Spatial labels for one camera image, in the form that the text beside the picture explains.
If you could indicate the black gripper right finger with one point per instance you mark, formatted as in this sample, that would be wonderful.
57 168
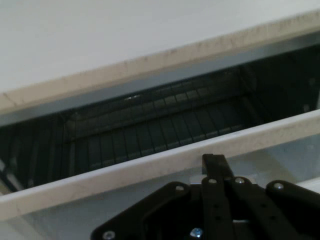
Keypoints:
275 215

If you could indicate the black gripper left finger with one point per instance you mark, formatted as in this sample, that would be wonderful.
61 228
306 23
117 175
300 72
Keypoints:
175 212

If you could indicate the white glass oven door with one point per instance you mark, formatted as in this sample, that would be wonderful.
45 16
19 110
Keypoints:
125 172

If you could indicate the white toaster oven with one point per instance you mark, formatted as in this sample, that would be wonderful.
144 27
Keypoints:
100 37

